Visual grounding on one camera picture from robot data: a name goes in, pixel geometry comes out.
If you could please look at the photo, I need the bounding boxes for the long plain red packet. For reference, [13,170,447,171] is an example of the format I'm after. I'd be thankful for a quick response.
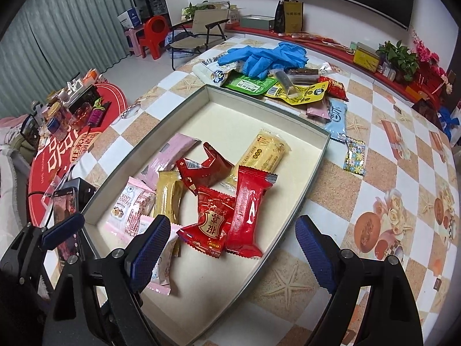
[224,165,279,259]

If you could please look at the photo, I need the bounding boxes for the smartphone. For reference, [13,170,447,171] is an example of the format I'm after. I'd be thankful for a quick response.
[53,187,80,260]

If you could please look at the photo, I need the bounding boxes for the pink plastic stool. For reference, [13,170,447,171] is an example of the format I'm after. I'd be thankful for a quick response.
[123,27,145,57]

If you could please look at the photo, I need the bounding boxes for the grey curtain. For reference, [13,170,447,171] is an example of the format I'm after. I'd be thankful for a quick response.
[0,0,135,116]

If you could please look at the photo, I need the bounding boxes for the dusty pink small packet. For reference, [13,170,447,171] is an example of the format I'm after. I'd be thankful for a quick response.
[305,98,331,120]

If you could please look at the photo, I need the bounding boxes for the red gift basket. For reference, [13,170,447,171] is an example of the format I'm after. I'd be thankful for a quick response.
[406,63,454,98]

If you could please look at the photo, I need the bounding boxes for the white snack packet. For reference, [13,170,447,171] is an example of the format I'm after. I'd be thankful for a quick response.
[192,59,231,88]

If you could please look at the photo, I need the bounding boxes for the mustard gold snack packet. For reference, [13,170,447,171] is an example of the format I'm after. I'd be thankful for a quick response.
[154,170,185,225]

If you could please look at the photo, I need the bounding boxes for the small red snack packet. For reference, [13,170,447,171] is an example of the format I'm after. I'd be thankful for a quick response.
[318,76,349,102]

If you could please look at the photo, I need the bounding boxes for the grey flat box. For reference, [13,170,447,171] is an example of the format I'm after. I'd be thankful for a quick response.
[239,14,276,31]

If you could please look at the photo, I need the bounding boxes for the yellow snack pouch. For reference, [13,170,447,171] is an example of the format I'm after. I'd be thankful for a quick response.
[266,82,329,106]

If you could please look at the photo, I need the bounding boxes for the white blue cardboard box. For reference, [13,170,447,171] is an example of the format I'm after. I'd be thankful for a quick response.
[117,7,145,29]

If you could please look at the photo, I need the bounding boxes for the clear plastic packet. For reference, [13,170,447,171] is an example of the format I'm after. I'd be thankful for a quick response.
[272,69,299,96]

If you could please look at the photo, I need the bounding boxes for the pink artificial flowers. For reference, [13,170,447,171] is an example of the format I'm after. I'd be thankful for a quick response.
[411,29,441,66]

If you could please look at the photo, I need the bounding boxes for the blue nitrile glove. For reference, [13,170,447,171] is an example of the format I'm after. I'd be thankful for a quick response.
[217,45,279,67]
[241,41,309,79]

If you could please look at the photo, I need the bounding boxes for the blue ribbon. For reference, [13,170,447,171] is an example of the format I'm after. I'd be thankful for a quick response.
[437,106,461,132]

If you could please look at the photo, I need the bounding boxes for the small leafy plant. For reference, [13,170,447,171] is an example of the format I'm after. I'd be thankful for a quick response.
[181,2,209,19]

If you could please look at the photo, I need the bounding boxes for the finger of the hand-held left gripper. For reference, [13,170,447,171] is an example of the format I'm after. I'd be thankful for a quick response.
[0,213,86,282]

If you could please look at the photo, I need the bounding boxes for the light blue snack packet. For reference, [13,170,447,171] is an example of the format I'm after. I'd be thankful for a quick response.
[323,98,348,141]

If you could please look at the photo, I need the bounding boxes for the black box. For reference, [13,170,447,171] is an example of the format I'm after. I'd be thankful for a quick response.
[68,84,102,113]

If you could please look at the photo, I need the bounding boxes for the pale yellow snack packet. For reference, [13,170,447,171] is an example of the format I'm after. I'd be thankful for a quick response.
[220,129,291,192]

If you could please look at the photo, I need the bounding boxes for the pink packet cookie picture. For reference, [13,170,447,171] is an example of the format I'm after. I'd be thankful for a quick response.
[139,215,182,296]

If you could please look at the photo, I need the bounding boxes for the plain pink snack packet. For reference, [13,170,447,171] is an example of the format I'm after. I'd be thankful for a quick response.
[139,133,201,190]

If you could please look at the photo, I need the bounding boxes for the cream shallow cardboard box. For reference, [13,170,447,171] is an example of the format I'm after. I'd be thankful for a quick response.
[81,84,331,346]

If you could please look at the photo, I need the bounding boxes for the brown snack bar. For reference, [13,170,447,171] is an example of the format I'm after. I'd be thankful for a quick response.
[288,67,320,84]

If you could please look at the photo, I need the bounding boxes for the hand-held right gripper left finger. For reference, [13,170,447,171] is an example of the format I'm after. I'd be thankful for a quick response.
[52,214,171,346]

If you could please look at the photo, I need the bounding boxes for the red round table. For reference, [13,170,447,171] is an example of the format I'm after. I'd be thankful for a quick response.
[28,82,129,226]

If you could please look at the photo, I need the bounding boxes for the glass jar blue label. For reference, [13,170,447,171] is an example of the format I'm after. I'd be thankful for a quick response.
[46,115,70,142]

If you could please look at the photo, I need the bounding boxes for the flower print candy packet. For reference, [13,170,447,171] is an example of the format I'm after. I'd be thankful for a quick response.
[341,136,367,176]

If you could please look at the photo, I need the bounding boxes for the pink cloth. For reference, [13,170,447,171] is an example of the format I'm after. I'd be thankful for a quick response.
[0,113,35,145]

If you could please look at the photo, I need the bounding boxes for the red plastic chair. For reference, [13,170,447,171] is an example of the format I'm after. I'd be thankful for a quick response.
[138,15,171,61]

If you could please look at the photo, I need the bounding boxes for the green snack pouch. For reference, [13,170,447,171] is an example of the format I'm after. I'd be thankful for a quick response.
[221,71,282,97]

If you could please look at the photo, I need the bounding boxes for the green potted plant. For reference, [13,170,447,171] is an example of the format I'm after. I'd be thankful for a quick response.
[375,40,421,82]

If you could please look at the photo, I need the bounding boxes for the brown paper gift bag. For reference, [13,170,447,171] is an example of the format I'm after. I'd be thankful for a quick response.
[274,0,304,34]

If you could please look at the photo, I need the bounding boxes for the pink packet blue white label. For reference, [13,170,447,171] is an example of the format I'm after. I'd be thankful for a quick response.
[108,176,157,238]

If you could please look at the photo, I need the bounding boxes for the yellow green tin box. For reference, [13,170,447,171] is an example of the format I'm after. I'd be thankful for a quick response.
[352,41,381,73]

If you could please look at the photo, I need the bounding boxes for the red packet gold label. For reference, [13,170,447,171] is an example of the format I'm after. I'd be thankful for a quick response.
[176,186,236,259]

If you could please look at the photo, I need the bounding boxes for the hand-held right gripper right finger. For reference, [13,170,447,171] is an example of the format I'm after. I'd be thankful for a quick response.
[294,214,424,346]

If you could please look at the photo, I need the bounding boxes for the beige folding chair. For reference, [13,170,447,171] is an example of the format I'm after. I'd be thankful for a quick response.
[169,2,232,71]

